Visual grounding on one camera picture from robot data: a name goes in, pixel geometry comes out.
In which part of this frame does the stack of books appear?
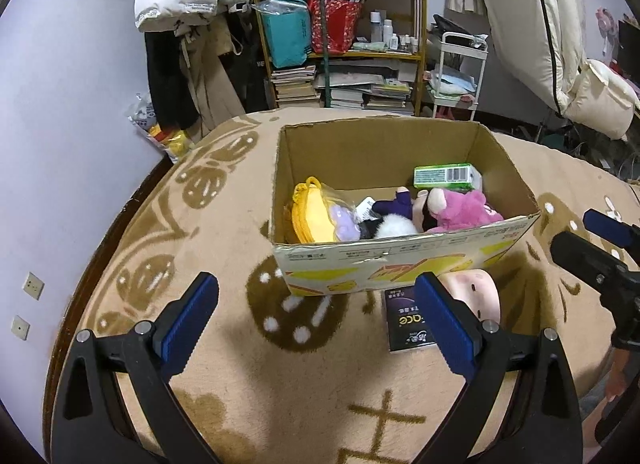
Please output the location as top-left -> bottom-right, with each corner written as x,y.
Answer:
270,64 -> 416,117

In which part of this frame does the white trolley cart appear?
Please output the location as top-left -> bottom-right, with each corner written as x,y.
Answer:
425,31 -> 488,122

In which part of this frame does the plastic bag with yellow toy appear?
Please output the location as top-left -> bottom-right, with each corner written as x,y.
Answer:
129,93 -> 193,162

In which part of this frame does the yellow plush zipper pouch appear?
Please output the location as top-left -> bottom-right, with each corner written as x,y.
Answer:
286,176 -> 335,245

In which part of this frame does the cream pillow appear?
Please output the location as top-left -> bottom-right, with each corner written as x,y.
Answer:
565,59 -> 638,140

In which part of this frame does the red patterned bag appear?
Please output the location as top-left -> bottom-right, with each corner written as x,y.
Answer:
307,0 -> 363,55

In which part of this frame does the beige trench coat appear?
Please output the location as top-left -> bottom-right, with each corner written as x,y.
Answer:
177,19 -> 246,140

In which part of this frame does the pink plush bear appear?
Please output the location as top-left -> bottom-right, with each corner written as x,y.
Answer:
412,187 -> 505,234

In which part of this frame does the cream mattress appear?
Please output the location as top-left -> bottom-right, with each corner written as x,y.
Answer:
462,0 -> 593,117

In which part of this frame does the green pole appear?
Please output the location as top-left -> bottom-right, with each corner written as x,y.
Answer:
312,0 -> 333,107

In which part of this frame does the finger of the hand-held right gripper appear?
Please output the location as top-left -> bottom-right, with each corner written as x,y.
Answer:
582,209 -> 640,251
550,231 -> 640,297

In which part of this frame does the purple pouch in plastic bag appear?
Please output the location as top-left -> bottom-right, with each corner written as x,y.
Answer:
320,184 -> 376,241

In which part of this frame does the pale pink plush toy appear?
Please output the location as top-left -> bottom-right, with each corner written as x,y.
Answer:
442,268 -> 501,322

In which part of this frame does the teal bag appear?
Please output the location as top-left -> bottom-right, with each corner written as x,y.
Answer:
257,0 -> 311,70

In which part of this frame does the person's right hand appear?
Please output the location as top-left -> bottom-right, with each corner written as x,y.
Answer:
594,346 -> 636,445

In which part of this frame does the green tissue pack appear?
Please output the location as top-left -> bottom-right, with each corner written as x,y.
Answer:
413,162 -> 484,192

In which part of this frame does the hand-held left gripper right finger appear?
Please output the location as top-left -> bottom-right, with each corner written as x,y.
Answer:
414,271 -> 583,464

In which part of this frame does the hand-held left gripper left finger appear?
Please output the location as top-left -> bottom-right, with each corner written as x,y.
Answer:
50,271 -> 221,464

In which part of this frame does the group of white bottles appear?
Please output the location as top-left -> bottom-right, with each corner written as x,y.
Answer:
370,11 -> 421,52

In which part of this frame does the pink fan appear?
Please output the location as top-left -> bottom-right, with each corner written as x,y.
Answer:
595,6 -> 621,62

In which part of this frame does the white-haired plush doll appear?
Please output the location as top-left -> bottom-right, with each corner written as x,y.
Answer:
357,186 -> 421,241

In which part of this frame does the black monitor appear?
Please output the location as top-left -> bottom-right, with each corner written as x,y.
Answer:
617,19 -> 640,70

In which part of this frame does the cardboard box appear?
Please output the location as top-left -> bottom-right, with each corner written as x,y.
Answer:
268,115 -> 542,298

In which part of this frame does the black coat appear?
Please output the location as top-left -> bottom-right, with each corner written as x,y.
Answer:
145,29 -> 198,130

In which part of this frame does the dark packet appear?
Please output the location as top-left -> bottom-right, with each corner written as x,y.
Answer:
384,288 -> 441,353

